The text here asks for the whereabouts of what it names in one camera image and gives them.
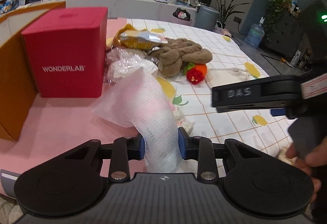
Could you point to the person's right hand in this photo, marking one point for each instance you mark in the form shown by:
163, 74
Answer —
314, 159

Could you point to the grey pedal trash bin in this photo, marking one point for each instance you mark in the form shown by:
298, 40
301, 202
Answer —
206, 18

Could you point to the orange cardboard box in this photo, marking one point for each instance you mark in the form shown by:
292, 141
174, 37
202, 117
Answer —
18, 89

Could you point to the potted green leaf plant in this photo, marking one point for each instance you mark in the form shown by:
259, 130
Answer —
225, 10

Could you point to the red Wonderlab box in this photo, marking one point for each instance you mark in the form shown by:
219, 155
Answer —
66, 52

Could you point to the blue water jug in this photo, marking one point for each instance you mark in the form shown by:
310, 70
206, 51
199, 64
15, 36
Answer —
255, 34

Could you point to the white foam mesh sleeve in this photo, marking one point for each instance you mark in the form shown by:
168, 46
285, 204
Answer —
139, 101

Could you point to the gold foil snack bag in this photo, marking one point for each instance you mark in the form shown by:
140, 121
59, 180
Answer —
129, 37

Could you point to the red crochet flower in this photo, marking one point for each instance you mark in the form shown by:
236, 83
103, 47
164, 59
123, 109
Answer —
195, 73

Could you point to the dark cabinet with ivy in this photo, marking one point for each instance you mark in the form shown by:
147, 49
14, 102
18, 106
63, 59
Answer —
283, 31

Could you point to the pink waste basket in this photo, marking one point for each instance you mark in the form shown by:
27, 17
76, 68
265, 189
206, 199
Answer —
182, 14

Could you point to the tan braided plush yarn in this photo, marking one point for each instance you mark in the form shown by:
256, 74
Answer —
176, 53

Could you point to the clear crinkled plastic bag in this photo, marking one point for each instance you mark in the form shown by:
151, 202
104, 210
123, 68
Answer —
121, 62

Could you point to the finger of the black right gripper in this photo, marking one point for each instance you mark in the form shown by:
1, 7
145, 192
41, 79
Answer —
265, 93

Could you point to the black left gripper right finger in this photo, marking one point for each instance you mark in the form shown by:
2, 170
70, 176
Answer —
204, 151

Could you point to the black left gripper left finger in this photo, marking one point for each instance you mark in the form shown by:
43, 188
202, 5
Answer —
120, 152

